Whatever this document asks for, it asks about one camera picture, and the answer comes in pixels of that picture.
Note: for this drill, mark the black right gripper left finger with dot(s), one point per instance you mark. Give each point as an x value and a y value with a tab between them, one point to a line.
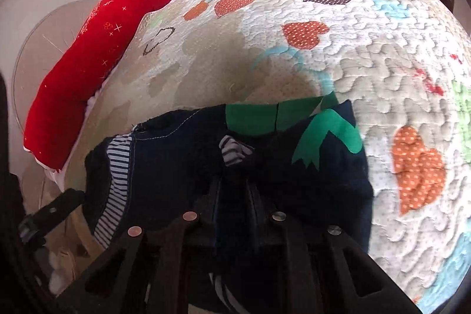
163	271

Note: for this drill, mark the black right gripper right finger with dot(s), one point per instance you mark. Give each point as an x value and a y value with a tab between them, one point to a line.
311	254

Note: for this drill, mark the navy striped kids pants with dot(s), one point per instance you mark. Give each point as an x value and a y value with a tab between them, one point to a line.
302	157

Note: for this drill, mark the red long pillow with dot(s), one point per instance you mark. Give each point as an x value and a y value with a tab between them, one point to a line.
56	115

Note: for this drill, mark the round beige headboard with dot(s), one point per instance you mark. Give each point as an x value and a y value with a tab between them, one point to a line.
42	49

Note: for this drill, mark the heart patterned quilt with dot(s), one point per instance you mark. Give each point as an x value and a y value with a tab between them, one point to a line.
403	64

